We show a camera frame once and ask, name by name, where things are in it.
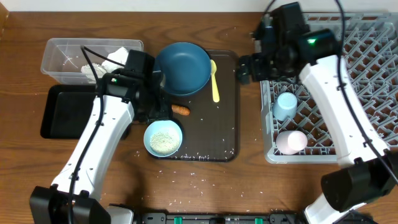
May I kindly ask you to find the pink plastic cup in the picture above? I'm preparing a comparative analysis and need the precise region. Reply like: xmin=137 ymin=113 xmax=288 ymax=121
xmin=276 ymin=131 xmax=308 ymax=155

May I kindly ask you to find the black waste tray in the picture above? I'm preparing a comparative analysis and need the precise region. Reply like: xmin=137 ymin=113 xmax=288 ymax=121
xmin=40 ymin=84 xmax=96 ymax=139

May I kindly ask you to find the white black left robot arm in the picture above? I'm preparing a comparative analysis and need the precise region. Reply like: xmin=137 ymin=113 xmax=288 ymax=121
xmin=29 ymin=72 xmax=165 ymax=223

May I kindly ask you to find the grey dishwasher rack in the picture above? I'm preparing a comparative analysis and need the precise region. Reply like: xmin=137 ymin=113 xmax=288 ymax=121
xmin=261 ymin=13 xmax=397 ymax=164

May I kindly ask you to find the dark blue plate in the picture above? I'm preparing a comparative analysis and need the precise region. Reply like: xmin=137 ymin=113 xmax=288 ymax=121
xmin=153 ymin=42 xmax=211 ymax=96

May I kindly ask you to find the small light blue cup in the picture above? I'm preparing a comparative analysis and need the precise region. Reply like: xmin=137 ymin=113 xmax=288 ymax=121
xmin=272 ymin=92 xmax=298 ymax=121

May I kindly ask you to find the yellow plastic spoon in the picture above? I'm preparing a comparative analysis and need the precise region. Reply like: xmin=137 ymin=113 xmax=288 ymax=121
xmin=210 ymin=60 xmax=220 ymax=103

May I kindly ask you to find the black rail at table edge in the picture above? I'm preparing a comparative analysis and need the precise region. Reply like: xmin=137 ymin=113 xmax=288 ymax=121
xmin=107 ymin=203 xmax=379 ymax=224

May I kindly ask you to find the orange carrot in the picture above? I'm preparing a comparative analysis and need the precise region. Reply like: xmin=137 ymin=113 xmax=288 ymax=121
xmin=172 ymin=105 xmax=190 ymax=116

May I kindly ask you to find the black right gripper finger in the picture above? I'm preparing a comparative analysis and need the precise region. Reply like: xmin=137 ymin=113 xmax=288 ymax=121
xmin=236 ymin=70 xmax=251 ymax=85
xmin=239 ymin=55 xmax=252 ymax=69

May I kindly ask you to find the clear plastic waste bin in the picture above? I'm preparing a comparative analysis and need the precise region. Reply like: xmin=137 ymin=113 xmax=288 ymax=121
xmin=41 ymin=38 xmax=144 ymax=85

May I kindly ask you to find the light blue rice bowl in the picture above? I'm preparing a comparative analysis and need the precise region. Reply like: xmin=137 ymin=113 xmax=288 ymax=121
xmin=144 ymin=120 xmax=183 ymax=157

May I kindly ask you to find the pile of white rice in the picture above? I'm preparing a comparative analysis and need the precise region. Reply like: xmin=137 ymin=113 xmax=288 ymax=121
xmin=150 ymin=131 xmax=180 ymax=155

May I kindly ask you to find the white paper napkin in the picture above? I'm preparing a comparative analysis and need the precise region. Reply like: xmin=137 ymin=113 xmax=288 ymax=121
xmin=101 ymin=47 xmax=128 ymax=73

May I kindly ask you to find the grey paper ball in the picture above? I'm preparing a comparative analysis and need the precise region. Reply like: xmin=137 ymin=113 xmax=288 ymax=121
xmin=81 ymin=63 xmax=107 ymax=83

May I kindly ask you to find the dark brown serving tray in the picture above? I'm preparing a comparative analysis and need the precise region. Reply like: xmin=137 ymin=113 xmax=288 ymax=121
xmin=163 ymin=50 xmax=239 ymax=162

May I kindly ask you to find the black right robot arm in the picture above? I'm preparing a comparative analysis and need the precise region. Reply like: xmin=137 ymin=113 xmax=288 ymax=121
xmin=237 ymin=26 xmax=397 ymax=223

